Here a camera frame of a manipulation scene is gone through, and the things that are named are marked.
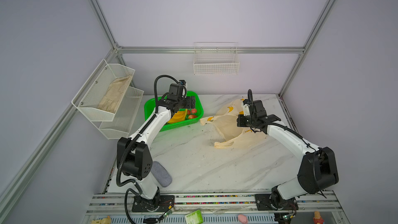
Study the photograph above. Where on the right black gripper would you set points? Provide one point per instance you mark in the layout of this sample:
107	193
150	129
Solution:
244	121

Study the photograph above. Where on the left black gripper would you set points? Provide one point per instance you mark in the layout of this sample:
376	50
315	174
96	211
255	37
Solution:
189	102

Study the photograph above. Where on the cream banana print plastic bag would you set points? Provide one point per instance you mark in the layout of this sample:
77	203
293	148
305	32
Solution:
225	122

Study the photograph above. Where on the yellow fake banana bunch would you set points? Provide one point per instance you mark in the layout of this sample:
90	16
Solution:
179	117

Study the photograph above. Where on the green plastic basket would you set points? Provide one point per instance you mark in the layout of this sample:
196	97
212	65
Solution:
149	107

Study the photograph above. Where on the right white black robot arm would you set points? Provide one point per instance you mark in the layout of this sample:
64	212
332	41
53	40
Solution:
318	168

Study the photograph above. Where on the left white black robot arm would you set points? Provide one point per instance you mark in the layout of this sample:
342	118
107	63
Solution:
134	157

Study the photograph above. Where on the beige cloth in shelf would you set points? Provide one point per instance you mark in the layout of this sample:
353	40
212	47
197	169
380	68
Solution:
114	94

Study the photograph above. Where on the grey oval sponge pad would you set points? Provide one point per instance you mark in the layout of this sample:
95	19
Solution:
161	175

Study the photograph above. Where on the pink small toy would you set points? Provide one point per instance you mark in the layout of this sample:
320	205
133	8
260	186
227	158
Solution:
242	219

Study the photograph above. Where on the green small box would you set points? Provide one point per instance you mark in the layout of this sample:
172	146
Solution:
194	217

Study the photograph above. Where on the red yellow figurine toy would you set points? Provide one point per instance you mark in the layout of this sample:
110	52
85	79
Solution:
317	219

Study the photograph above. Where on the beige toy at front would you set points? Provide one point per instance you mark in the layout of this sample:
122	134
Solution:
106	220

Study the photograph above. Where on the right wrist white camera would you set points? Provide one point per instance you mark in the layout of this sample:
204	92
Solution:
246	107

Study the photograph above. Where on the wrist white camera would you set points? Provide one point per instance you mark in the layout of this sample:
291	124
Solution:
182	84
246	107

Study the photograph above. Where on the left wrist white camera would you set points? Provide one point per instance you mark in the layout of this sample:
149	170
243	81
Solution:
182	84

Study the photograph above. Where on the white wire wall basket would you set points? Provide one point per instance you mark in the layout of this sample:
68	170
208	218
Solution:
216	58

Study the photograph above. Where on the lower white mesh wall shelf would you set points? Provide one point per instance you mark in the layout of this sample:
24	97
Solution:
125	116

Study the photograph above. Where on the white mesh wall shelf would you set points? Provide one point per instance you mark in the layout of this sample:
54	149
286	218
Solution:
91	93
125	116

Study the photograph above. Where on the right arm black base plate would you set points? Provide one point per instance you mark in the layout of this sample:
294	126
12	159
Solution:
273	202

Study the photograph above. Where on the upper white mesh wall shelf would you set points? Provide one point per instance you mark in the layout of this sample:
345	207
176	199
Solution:
91	93

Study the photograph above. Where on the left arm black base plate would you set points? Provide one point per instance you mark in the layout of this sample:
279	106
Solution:
160	203

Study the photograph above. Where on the aluminium front rail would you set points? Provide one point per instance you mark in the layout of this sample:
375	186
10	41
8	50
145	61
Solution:
219	208

